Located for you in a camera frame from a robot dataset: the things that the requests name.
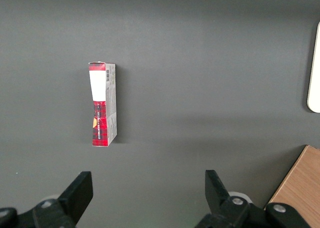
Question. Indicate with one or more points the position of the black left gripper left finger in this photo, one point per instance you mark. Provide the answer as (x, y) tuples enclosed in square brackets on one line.
[(75, 198)]

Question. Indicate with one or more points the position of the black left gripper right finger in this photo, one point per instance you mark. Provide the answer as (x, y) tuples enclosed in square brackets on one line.
[(217, 195)]

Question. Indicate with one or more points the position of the wooden drawer cabinet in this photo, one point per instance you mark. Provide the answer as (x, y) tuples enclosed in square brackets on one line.
[(300, 183)]

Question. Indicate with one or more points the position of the red plaid cardboard box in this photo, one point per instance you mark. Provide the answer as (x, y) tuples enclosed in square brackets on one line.
[(100, 87)]

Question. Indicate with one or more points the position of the cream plastic tray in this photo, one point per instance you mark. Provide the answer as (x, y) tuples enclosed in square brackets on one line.
[(315, 87)]

